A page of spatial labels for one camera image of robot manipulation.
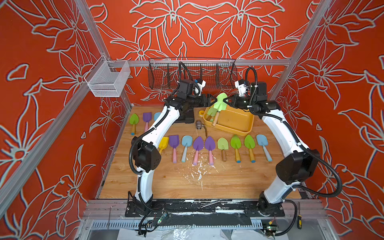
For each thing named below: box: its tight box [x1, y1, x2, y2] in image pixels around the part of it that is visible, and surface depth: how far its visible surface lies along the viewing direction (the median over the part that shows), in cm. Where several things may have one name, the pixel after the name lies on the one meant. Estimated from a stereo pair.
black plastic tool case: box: [174, 109, 195, 124], surface depth 109 cm
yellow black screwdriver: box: [297, 214, 302, 230], surface depth 71 cm
